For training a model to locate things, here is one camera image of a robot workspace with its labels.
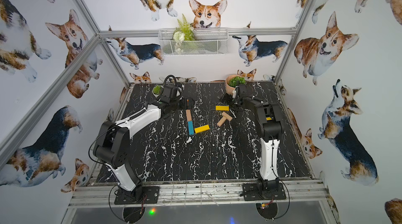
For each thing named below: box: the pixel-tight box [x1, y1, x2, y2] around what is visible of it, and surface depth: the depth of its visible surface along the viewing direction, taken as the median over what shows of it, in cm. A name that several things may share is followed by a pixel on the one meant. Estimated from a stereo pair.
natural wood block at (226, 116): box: [221, 111, 233, 122], surface depth 105 cm
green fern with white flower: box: [173, 13, 196, 42], surface depth 84 cm
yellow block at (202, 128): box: [194, 124, 210, 134], surface depth 99 cm
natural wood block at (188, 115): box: [185, 109, 193, 122], surface depth 105 cm
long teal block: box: [187, 120, 195, 136], surface depth 97 cm
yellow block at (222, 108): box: [215, 105, 230, 111], surface depth 109 cm
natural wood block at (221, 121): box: [216, 116, 228, 127], surface depth 102 cm
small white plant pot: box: [151, 84, 163, 98], surface depth 108 cm
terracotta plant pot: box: [225, 74, 247, 96], surface depth 109 cm
